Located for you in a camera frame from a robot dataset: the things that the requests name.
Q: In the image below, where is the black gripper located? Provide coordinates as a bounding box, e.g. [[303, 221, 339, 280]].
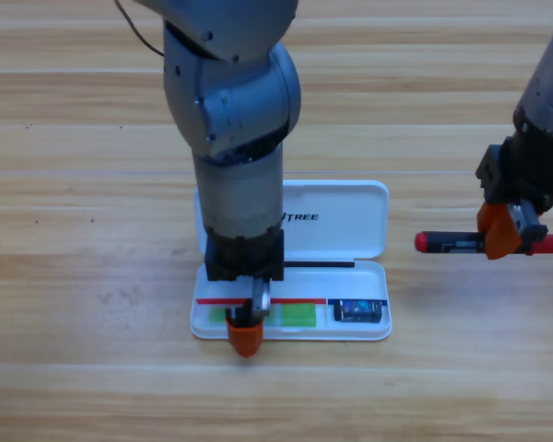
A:
[[204, 228, 286, 359], [475, 123, 553, 261]]

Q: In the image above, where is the green and white pen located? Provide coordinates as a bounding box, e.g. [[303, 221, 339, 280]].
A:
[[208, 302, 318, 329]]

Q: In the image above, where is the red and black marker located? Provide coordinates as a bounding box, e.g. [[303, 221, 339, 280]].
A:
[[414, 231, 553, 257]]

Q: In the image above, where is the white Unitree pencil case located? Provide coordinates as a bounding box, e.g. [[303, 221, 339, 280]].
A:
[[189, 179, 393, 343]]

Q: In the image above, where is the dark arm cable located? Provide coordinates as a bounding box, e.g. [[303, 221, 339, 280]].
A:
[[113, 0, 167, 59]]

